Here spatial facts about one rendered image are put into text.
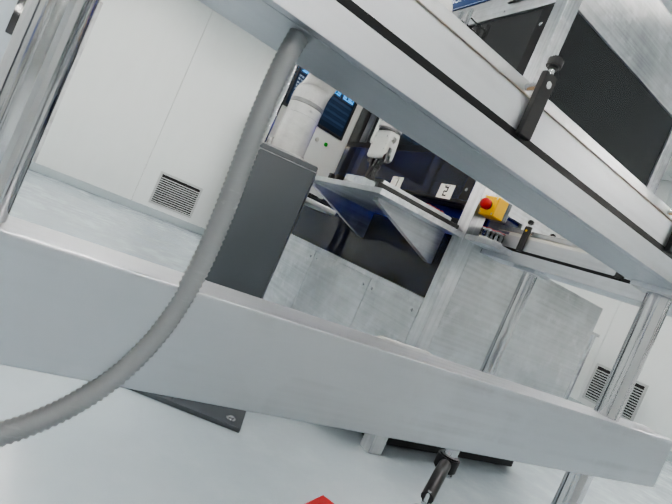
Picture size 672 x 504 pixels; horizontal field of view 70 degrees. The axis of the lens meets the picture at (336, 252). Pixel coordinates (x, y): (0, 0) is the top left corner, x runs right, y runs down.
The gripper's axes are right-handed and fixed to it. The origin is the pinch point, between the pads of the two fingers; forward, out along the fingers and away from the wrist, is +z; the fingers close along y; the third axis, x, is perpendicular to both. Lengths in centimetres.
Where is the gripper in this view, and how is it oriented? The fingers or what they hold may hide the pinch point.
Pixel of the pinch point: (371, 173)
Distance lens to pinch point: 168.6
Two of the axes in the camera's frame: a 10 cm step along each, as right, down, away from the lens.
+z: -4.0, 9.2, 0.2
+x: -7.8, -3.4, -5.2
